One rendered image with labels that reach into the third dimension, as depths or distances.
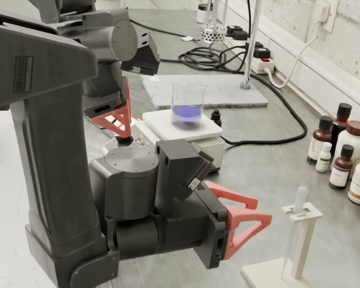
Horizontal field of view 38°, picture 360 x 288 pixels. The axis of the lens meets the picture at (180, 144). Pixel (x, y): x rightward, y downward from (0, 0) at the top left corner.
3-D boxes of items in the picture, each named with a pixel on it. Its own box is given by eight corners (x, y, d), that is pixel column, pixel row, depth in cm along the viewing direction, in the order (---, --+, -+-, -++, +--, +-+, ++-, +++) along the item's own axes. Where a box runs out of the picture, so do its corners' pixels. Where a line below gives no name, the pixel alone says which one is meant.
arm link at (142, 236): (152, 186, 61) (95, 194, 58) (171, 214, 56) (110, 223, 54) (148, 234, 64) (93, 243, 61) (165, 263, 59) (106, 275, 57)
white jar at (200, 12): (201, 24, 196) (203, 7, 193) (193, 20, 201) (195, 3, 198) (215, 23, 199) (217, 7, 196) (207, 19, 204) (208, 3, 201)
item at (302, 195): (292, 216, 69) (299, 187, 67) (300, 214, 69) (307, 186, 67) (295, 219, 68) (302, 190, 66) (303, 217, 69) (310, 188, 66)
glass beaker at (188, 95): (177, 135, 94) (182, 92, 90) (162, 120, 99) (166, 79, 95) (210, 130, 97) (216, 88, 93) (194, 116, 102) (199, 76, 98)
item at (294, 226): (279, 281, 73) (301, 190, 66) (276, 276, 74) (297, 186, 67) (287, 279, 74) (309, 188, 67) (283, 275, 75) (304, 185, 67)
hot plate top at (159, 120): (167, 144, 92) (168, 140, 91) (140, 116, 101) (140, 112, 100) (224, 135, 97) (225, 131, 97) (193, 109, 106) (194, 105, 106)
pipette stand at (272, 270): (269, 310, 70) (287, 234, 64) (240, 271, 76) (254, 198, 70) (318, 297, 73) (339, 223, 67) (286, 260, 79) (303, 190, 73)
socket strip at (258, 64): (256, 74, 152) (259, 60, 150) (214, 34, 186) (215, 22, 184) (273, 74, 154) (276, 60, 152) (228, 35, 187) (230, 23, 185)
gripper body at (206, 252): (192, 176, 65) (138, 183, 63) (231, 223, 57) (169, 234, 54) (187, 218, 68) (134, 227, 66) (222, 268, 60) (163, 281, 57)
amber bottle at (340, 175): (334, 178, 102) (344, 140, 99) (350, 186, 100) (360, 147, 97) (325, 184, 100) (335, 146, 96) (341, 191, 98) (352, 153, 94)
